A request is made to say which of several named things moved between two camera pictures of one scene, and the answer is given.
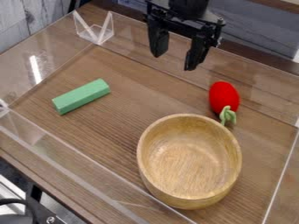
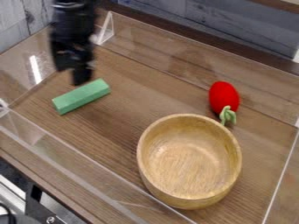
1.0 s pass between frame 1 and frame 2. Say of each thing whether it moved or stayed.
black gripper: moved
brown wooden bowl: stayed
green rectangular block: stayed
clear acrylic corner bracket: stayed
